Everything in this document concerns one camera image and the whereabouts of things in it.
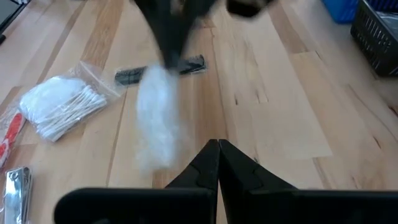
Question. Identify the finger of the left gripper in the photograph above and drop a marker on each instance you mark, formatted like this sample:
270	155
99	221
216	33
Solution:
164	28
194	18

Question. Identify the black plastic bin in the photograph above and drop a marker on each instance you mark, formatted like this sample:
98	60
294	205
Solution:
370	40

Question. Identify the bagged red toothbrush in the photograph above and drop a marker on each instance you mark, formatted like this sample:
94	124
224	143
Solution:
11	133

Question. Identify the bagged cotton balls and swabs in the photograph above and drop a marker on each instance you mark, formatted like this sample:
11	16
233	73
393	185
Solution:
59	102
158	118

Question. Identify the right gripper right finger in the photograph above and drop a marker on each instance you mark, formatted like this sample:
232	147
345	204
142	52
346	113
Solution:
280	205

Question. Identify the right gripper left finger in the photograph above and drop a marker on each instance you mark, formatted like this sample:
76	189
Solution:
174	205

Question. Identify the bagged black comb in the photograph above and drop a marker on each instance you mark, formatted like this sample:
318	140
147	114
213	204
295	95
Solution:
390	23
130	76

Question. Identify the blue plastic bin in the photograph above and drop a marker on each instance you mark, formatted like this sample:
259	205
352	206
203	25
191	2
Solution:
340	11

